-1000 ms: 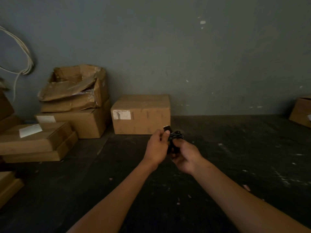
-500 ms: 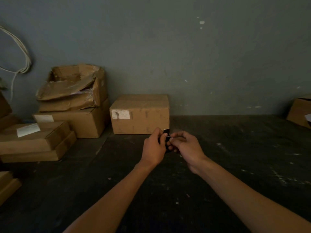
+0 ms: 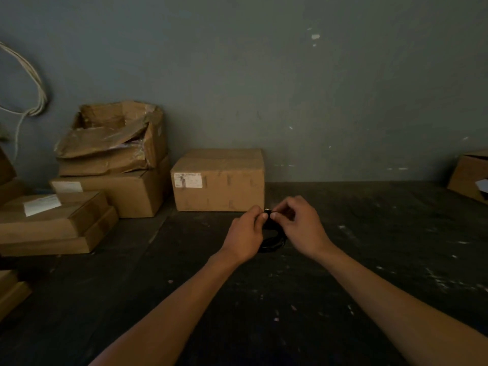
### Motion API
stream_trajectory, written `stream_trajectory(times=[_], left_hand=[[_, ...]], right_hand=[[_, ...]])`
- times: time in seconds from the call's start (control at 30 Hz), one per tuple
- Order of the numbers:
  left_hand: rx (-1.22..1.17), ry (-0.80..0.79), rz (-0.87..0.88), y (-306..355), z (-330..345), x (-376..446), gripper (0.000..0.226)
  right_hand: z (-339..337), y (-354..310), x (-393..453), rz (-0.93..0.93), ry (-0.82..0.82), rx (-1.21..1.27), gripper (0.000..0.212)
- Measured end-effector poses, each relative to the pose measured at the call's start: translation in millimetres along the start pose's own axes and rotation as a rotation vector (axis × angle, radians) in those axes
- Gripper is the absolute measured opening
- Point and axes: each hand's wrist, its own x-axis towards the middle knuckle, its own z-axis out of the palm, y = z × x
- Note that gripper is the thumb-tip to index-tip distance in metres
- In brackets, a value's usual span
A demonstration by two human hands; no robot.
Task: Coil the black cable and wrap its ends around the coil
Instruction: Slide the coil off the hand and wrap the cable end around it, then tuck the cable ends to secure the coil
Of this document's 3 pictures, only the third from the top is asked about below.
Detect person's left hand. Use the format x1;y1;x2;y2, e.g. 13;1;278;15
217;204;269;265

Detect person's right hand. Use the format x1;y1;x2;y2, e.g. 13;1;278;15
271;195;335;262

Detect black cable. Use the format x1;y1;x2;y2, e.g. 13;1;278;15
257;209;287;254

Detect person's right forearm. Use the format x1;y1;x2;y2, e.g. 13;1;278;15
318;241;488;366

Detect person's left forearm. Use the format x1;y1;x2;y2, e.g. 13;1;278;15
88;251;239;366

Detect sealed cardboard box white label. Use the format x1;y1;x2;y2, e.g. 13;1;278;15
170;149;266;213

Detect large cardboard box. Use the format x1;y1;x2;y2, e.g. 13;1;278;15
49;156;172;219

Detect cardboard box diamond cutout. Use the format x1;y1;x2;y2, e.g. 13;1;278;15
446;150;488;205

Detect torn open cardboard box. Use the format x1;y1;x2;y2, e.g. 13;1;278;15
54;101;168;177

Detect white paper slip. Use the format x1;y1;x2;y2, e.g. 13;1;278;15
23;194;62;218

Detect dark brown cardboard box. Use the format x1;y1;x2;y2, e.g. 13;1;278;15
0;146;18;187
0;178;27;207

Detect wide flat cardboard box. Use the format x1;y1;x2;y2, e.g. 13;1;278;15
0;269;33;323

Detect white coiled wall cable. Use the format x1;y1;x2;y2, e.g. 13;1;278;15
0;41;48;161

